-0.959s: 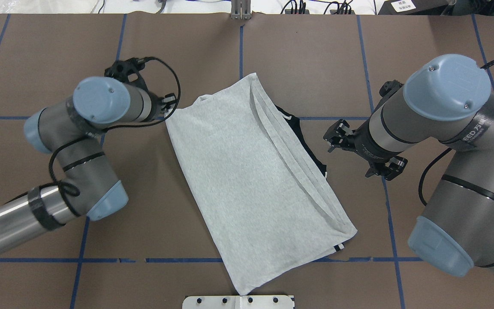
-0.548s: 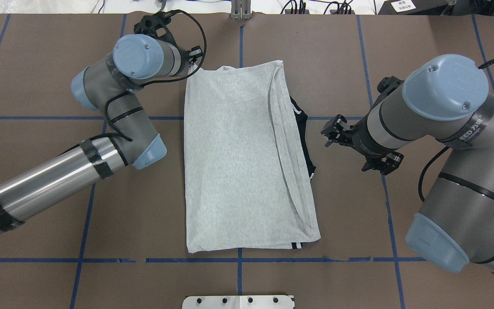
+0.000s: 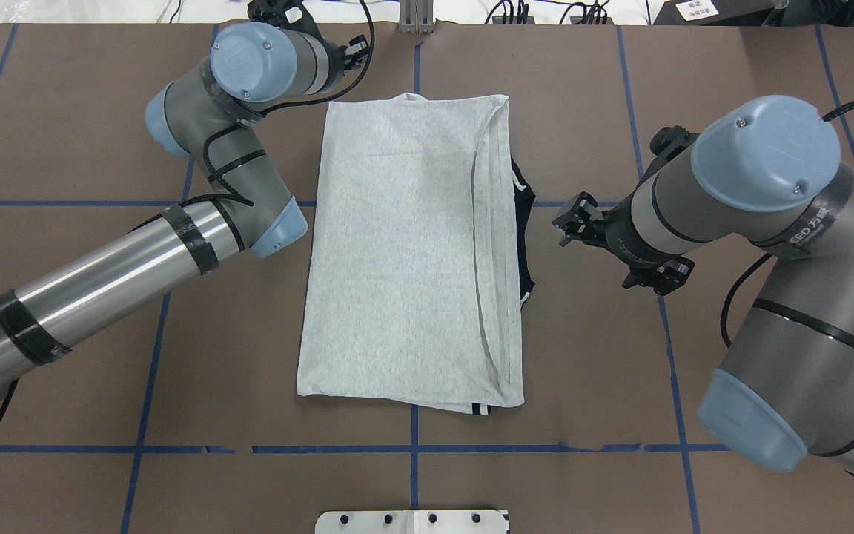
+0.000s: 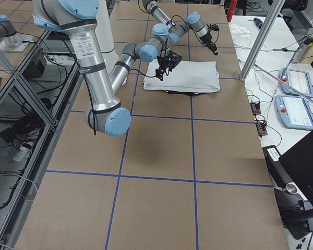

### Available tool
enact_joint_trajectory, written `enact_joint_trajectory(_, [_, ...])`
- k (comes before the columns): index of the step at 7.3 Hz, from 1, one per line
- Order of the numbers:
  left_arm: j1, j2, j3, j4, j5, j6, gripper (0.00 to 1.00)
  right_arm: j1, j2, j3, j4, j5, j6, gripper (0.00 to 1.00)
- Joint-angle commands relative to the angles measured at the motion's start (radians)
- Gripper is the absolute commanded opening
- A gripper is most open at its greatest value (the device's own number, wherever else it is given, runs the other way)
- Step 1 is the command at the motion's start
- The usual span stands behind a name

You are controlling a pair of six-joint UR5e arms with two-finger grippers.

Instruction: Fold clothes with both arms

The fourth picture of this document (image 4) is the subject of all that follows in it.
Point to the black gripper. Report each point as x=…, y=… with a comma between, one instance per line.
x=163, y=63
x=206, y=40

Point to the aluminium frame post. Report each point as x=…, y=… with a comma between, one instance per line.
x=262, y=35

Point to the metal reacher grabber tool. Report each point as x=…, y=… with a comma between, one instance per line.
x=282, y=82

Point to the grey cartoon print t-shirt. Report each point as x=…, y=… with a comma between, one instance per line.
x=187, y=77

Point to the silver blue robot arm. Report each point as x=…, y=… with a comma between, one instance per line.
x=178, y=26
x=77, y=19

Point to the far blue teach pendant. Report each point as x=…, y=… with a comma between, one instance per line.
x=299, y=80

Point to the near blue teach pendant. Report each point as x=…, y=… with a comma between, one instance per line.
x=294, y=112

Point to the blue teach pendant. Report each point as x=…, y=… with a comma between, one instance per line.
x=294, y=112
x=299, y=80

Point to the red fire extinguisher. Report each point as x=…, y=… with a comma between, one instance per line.
x=231, y=8

